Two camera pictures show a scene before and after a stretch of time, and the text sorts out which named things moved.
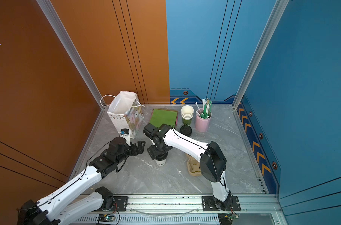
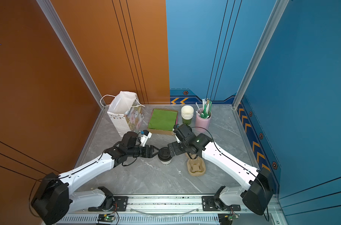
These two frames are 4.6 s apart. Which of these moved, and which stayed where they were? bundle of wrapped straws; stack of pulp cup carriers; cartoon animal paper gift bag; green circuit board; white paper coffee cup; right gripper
Moved: white paper coffee cup; right gripper
Stayed: bundle of wrapped straws; stack of pulp cup carriers; cartoon animal paper gift bag; green circuit board
